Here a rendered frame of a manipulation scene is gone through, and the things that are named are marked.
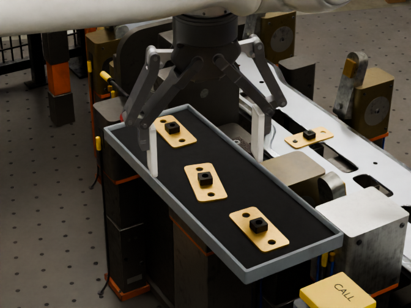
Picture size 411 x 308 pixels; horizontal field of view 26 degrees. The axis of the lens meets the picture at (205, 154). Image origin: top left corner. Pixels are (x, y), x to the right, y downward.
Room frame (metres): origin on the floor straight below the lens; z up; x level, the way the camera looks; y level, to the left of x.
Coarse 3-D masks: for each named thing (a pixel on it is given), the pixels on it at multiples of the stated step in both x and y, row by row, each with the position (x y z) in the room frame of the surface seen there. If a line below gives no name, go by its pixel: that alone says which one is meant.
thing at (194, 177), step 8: (184, 168) 0.98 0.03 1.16; (192, 168) 0.98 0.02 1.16; (200, 168) 0.98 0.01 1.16; (208, 168) 0.98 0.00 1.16; (192, 176) 0.96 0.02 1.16; (200, 176) 0.94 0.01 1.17; (208, 176) 0.95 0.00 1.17; (216, 176) 0.96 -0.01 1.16; (192, 184) 0.94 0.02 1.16; (200, 184) 0.94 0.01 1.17; (208, 184) 0.94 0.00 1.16; (216, 184) 0.94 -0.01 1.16; (200, 192) 0.92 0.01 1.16; (208, 192) 0.92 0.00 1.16; (216, 192) 0.92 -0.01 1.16; (224, 192) 0.92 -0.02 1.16; (200, 200) 0.90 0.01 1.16; (208, 200) 0.90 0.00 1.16; (216, 200) 0.91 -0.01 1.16
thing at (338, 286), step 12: (336, 276) 0.76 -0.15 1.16; (312, 288) 0.74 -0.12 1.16; (324, 288) 0.74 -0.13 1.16; (336, 288) 0.74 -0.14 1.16; (348, 288) 0.74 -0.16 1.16; (360, 288) 0.74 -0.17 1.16; (312, 300) 0.72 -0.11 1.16; (324, 300) 0.72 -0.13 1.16; (336, 300) 0.72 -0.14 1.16; (348, 300) 0.72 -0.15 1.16; (360, 300) 0.72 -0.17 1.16; (372, 300) 0.72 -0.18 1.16
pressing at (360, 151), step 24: (240, 96) 1.48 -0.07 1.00; (288, 96) 1.48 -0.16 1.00; (312, 120) 1.39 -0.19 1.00; (336, 120) 1.39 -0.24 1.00; (264, 144) 1.30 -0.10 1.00; (288, 144) 1.30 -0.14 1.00; (312, 144) 1.31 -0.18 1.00; (336, 144) 1.30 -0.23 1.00; (360, 144) 1.30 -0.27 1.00; (336, 168) 1.23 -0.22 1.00; (360, 168) 1.23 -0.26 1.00; (384, 168) 1.23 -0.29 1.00; (408, 168) 1.23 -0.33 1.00; (408, 192) 1.16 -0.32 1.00; (408, 240) 1.03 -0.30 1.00; (408, 264) 0.98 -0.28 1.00
